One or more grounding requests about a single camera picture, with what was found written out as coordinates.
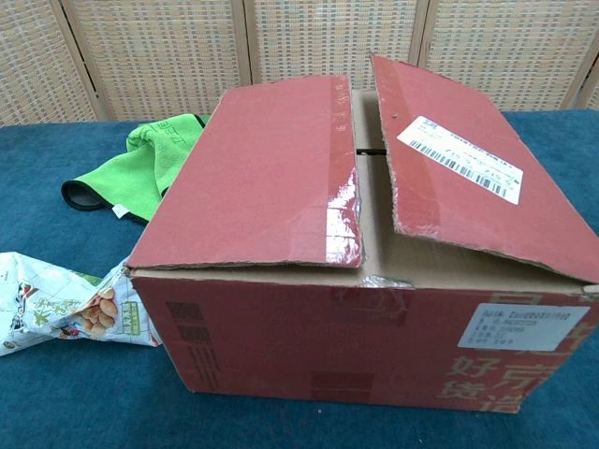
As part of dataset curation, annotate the green microfiber cloth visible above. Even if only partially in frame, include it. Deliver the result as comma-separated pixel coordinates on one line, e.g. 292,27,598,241
61,114,211,226

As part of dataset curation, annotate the white printed snack bag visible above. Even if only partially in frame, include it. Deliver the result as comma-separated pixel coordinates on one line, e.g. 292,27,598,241
0,251,161,357

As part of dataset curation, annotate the woven bamboo folding screen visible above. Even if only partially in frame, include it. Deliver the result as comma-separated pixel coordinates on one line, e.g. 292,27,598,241
0,0,599,126

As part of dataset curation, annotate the red cardboard shipping box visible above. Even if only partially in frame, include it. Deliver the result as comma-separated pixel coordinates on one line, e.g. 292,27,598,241
126,51,599,415

